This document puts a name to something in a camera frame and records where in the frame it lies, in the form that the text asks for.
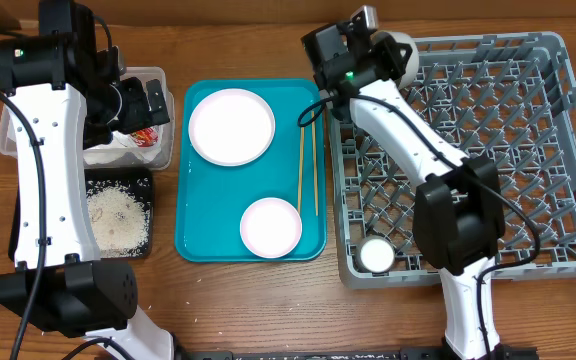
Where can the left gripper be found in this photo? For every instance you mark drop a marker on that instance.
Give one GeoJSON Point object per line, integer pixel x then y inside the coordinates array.
{"type": "Point", "coordinates": [139, 115]}

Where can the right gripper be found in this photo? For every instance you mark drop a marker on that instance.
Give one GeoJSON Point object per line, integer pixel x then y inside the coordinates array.
{"type": "Point", "coordinates": [396, 68]}

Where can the red sauce packet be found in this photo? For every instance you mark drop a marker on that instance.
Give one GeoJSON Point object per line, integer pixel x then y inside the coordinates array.
{"type": "Point", "coordinates": [145, 138]}

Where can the white napkin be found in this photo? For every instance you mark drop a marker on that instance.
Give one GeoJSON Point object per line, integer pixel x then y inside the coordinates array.
{"type": "Point", "coordinates": [121, 150]}

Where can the large white plate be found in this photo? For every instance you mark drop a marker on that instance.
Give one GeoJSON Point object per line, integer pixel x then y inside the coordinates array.
{"type": "Point", "coordinates": [231, 127]}

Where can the small pink-white bowl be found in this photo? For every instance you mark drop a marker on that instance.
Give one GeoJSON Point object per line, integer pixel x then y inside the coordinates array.
{"type": "Point", "coordinates": [271, 228]}

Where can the white cup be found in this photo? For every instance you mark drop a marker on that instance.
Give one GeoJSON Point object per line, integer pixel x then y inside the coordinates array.
{"type": "Point", "coordinates": [375, 254]}

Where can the grey bowl with rice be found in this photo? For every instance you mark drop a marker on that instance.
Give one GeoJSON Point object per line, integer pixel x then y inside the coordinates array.
{"type": "Point", "coordinates": [409, 53]}

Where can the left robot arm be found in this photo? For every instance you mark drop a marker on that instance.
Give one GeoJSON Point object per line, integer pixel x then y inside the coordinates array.
{"type": "Point", "coordinates": [60, 282]}

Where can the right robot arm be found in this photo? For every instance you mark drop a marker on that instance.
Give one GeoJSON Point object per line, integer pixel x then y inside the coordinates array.
{"type": "Point", "coordinates": [457, 216]}

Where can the grey dishwasher rack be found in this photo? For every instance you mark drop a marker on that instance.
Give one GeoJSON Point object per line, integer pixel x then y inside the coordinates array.
{"type": "Point", "coordinates": [511, 97]}

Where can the clear plastic waste bin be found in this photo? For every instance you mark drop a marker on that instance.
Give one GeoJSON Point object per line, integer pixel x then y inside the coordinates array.
{"type": "Point", "coordinates": [72, 120]}

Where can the black plastic tray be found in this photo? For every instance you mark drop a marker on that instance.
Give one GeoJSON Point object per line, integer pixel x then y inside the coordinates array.
{"type": "Point", "coordinates": [138, 179]}

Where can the teal serving tray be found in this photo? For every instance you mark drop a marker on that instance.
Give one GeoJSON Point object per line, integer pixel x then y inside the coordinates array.
{"type": "Point", "coordinates": [211, 199]}

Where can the pile of rice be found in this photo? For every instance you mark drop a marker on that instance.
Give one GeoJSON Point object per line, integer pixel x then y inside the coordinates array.
{"type": "Point", "coordinates": [119, 220]}

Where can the left wooden chopstick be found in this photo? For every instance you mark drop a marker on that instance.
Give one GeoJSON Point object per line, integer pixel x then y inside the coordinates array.
{"type": "Point", "coordinates": [301, 168]}

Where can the wooden chopstick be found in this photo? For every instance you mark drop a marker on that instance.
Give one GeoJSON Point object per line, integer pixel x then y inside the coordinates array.
{"type": "Point", "coordinates": [314, 161]}
{"type": "Point", "coordinates": [301, 168]}

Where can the right wooden chopstick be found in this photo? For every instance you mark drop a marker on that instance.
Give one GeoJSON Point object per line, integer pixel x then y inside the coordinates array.
{"type": "Point", "coordinates": [314, 161]}

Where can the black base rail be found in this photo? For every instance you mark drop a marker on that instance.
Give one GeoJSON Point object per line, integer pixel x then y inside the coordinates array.
{"type": "Point", "coordinates": [408, 353]}

